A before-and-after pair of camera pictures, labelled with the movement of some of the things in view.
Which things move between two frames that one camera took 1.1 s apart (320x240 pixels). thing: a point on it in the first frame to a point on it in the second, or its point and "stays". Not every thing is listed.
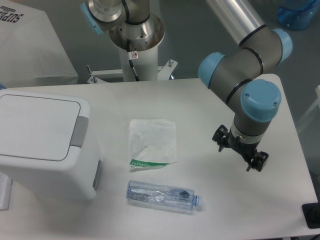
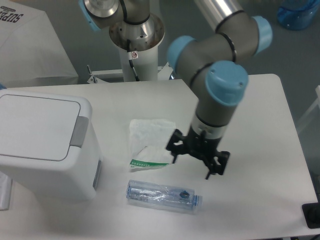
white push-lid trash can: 48,149 stays
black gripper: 247,150 to 201,146
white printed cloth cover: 31,53 stays
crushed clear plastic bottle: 162,195 stays
